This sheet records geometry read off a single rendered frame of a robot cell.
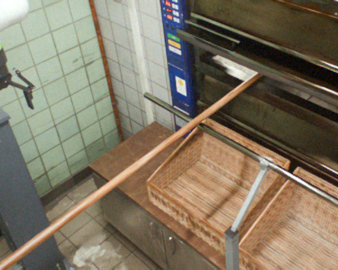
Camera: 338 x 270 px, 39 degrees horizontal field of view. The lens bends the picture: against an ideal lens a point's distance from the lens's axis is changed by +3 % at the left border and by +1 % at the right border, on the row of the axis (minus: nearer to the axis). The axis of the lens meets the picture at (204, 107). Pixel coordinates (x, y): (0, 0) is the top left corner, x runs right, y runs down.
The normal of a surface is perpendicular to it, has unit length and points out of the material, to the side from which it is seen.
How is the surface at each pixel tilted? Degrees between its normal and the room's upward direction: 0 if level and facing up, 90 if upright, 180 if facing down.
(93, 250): 0
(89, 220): 0
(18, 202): 90
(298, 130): 70
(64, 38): 90
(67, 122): 90
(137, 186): 0
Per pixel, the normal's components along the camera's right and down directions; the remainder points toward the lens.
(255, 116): -0.66, 0.18
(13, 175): 0.70, 0.40
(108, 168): -0.05, -0.79
